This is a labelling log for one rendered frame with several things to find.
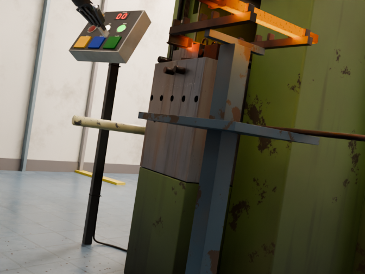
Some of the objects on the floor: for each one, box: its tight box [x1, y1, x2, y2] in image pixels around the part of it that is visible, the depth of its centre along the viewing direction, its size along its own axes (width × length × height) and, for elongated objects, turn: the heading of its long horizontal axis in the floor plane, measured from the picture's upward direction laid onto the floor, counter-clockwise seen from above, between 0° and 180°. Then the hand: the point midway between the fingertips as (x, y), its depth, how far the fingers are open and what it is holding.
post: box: [82, 63, 119, 245], centre depth 212 cm, size 4×4×108 cm
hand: (102, 30), depth 190 cm, fingers closed
